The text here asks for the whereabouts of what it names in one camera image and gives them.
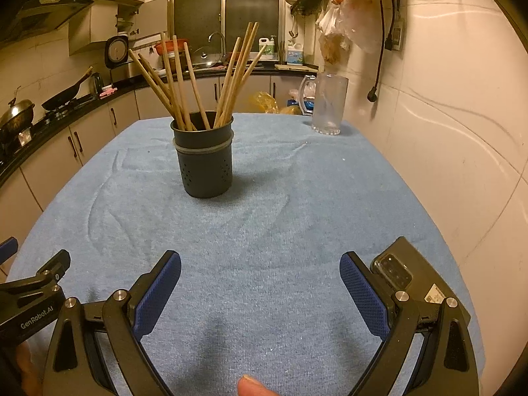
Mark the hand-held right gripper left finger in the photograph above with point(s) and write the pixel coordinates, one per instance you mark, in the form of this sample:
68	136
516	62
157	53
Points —
159	293

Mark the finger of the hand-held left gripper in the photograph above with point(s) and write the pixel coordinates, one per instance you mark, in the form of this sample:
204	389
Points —
57	266
8	249

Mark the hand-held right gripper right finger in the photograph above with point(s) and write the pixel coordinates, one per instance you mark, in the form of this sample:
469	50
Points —
365	297

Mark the black utensil holder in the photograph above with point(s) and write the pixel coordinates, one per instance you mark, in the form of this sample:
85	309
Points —
202	169

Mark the bunch of wooden chopsticks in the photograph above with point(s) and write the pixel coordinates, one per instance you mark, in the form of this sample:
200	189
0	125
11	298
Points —
225	107

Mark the person's left forearm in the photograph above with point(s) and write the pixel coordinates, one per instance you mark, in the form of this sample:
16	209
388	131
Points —
29	367

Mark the black smartphone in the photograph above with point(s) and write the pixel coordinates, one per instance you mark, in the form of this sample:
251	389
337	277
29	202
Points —
420	264

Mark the beige base cabinets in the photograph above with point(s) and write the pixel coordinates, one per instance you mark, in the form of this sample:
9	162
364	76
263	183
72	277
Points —
49	156

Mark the gas stove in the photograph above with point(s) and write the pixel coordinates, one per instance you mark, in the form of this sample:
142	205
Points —
24	140

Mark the blue tablecloth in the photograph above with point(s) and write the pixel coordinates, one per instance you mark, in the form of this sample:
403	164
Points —
268	222

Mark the steel wok with lid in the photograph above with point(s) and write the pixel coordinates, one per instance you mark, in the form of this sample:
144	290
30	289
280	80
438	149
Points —
16	113

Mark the black frying wok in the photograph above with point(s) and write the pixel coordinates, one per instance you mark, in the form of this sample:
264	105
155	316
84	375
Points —
62	97

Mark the pink cloth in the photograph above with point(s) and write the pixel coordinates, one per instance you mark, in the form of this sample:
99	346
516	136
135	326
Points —
107	90

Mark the black kitchen countertop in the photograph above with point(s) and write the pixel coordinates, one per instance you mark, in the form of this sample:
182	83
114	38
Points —
123	88

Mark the frosted glass mug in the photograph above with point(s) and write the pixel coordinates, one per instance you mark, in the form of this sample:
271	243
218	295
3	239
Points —
330	107

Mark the blue basin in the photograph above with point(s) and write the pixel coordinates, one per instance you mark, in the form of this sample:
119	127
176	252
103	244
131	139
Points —
293	104

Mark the yellow plastic bag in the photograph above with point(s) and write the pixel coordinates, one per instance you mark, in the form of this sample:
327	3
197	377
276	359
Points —
264	103

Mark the rice cooker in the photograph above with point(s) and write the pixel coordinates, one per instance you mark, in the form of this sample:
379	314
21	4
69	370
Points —
117	55

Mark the glass pot lid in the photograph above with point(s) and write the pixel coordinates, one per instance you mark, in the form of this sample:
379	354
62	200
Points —
203	58

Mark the range hood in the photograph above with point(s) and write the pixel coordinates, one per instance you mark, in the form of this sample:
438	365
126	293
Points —
41	12

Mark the wooden cutting board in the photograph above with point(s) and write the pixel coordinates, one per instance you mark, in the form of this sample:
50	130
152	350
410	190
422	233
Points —
297	67

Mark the red plastic basin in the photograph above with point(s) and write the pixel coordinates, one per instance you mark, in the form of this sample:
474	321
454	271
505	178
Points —
159	48

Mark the white bottle blue label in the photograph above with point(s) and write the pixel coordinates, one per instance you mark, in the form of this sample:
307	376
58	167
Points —
295	54

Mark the steel faucet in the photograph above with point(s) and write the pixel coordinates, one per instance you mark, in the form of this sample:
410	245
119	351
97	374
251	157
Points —
222	45

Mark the white bottle green label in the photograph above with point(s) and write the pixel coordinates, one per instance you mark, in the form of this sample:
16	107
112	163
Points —
267	48

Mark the kitchen window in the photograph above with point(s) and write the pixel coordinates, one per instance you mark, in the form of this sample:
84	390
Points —
198	8

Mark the hanging plastic bags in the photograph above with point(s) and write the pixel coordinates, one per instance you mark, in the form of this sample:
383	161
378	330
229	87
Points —
354	8

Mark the wall socket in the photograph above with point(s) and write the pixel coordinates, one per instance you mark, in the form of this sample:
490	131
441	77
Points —
398	31

